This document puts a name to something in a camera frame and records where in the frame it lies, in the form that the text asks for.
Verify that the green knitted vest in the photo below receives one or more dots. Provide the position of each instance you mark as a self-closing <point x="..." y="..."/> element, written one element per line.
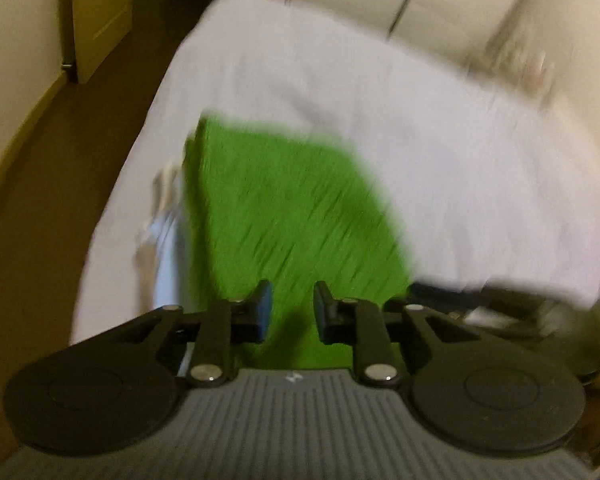
<point x="290" y="220"/>

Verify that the bed with lilac sheet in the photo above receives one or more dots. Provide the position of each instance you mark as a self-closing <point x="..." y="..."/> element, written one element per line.
<point x="455" y="170"/>

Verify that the folded light blue cloth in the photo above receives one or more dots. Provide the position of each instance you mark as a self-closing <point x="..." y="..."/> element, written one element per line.
<point x="169" y="260"/>

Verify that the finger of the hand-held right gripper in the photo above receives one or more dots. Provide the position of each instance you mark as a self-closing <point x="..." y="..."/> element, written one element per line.
<point x="445" y="294"/>

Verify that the folded cream cloth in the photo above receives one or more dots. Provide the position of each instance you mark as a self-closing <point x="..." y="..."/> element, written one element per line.
<point x="162" y="195"/>

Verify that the cream wardrobe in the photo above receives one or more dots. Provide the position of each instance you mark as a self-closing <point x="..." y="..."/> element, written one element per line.
<point x="430" y="15"/>

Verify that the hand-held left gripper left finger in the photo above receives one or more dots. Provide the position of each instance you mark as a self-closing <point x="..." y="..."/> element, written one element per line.
<point x="264" y="310"/>

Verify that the wooden door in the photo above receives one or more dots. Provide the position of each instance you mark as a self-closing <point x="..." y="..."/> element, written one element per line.
<point x="102" y="15"/>

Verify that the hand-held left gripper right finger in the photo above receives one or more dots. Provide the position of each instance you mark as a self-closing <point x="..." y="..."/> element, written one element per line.
<point x="322" y="310"/>

